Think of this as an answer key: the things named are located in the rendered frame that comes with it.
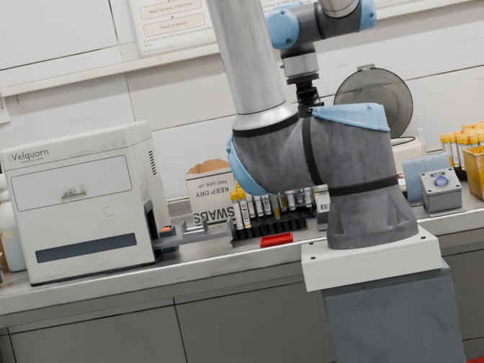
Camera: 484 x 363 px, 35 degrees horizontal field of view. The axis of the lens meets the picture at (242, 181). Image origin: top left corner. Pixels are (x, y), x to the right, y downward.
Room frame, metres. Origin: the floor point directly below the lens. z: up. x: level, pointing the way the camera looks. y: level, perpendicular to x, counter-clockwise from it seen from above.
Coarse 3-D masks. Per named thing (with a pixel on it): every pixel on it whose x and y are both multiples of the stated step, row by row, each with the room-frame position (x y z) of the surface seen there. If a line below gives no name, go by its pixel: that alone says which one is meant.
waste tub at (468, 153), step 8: (464, 152) 1.67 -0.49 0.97; (472, 152) 1.68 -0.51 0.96; (480, 152) 1.68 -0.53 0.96; (472, 160) 1.59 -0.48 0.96; (480, 160) 1.55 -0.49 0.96; (472, 168) 1.61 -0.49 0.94; (480, 168) 1.55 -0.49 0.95; (472, 176) 1.62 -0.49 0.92; (480, 176) 1.55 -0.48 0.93; (472, 184) 1.63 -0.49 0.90; (480, 184) 1.56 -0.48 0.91; (472, 192) 1.65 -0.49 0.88; (480, 192) 1.57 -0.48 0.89
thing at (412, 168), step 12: (420, 156) 1.70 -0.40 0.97; (432, 156) 1.66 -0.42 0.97; (444, 156) 1.65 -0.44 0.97; (408, 168) 1.67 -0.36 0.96; (420, 168) 1.66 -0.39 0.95; (432, 168) 1.66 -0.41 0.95; (444, 168) 1.65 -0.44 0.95; (408, 180) 1.67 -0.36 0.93; (408, 192) 1.67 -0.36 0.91; (420, 192) 1.66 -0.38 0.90; (420, 204) 1.65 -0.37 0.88
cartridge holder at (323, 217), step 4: (316, 212) 1.62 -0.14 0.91; (320, 212) 1.61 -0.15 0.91; (324, 212) 1.61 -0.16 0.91; (328, 212) 1.60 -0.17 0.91; (316, 216) 1.61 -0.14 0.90; (320, 216) 1.61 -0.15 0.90; (324, 216) 1.61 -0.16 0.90; (320, 220) 1.61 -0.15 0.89; (324, 220) 1.61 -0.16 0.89; (320, 224) 1.59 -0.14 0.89; (324, 224) 1.59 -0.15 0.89; (320, 228) 1.59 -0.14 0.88; (324, 228) 1.59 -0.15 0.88
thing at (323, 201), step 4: (320, 192) 1.62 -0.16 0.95; (324, 192) 1.62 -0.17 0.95; (316, 196) 1.62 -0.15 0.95; (320, 196) 1.61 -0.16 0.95; (324, 196) 1.61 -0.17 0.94; (328, 196) 1.61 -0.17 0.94; (316, 200) 1.61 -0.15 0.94; (320, 200) 1.61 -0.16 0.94; (324, 200) 1.61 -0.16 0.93; (328, 200) 1.61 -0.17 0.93; (316, 204) 1.61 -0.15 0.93; (320, 204) 1.61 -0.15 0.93; (324, 204) 1.61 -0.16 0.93; (328, 204) 1.61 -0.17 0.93; (320, 208) 1.61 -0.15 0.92; (324, 208) 1.61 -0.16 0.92; (328, 208) 1.61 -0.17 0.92
